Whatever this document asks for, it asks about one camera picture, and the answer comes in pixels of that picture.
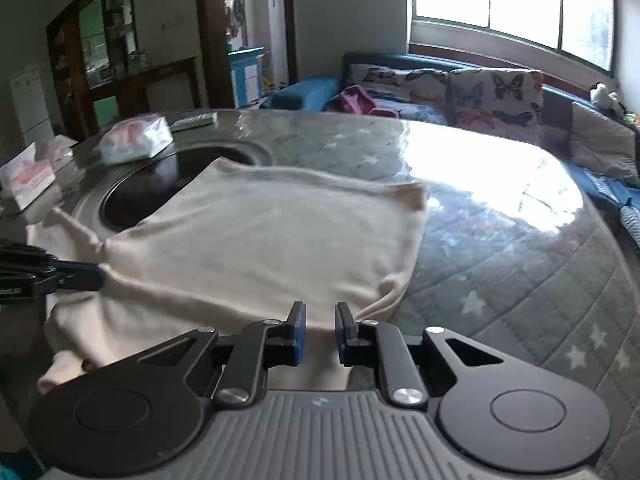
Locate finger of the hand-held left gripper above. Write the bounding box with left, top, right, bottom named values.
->
left=47, top=261, right=107, bottom=292

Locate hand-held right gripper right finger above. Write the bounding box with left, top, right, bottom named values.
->
left=334, top=301, right=506, bottom=408

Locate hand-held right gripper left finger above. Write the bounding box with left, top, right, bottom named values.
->
left=135, top=301, right=307, bottom=409

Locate cream shirt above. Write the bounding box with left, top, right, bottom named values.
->
left=25, top=156, right=431, bottom=396

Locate white tissue box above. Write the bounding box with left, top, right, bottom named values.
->
left=0, top=142, right=57, bottom=213

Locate black round induction cooktop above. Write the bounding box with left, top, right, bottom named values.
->
left=100, top=144, right=273, bottom=233

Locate small pink tissue pack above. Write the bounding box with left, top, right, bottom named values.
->
left=39, top=135, right=78, bottom=171

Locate pink and white tissue pack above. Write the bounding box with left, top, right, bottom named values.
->
left=95, top=115, right=173, bottom=166

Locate white refrigerator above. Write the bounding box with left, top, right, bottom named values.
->
left=9, top=64, right=53, bottom=141

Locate grey remote control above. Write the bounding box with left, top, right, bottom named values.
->
left=167, top=112, right=218, bottom=132

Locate dark wooden display cabinet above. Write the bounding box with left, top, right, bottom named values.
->
left=46, top=0, right=201, bottom=141

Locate pink cloth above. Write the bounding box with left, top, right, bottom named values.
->
left=325, top=85, right=401, bottom=118

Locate blue sofa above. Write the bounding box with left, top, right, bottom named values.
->
left=267, top=52, right=640, bottom=251

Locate long butterfly print cushion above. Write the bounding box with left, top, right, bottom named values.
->
left=347, top=63, right=451, bottom=121

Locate blue and white cabinet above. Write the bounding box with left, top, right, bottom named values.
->
left=227, top=46, right=266, bottom=106

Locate large butterfly print cushion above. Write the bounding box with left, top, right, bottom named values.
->
left=447, top=67, right=546, bottom=143

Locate blue towel sofa cover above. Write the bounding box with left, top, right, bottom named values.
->
left=582, top=167, right=640, bottom=251

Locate grey cushion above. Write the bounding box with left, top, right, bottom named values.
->
left=570, top=101, right=640, bottom=181

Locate white plush toy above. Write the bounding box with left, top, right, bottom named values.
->
left=589, top=82, right=628, bottom=116

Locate dark wooden door frame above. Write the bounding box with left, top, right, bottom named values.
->
left=195, top=0, right=298, bottom=108

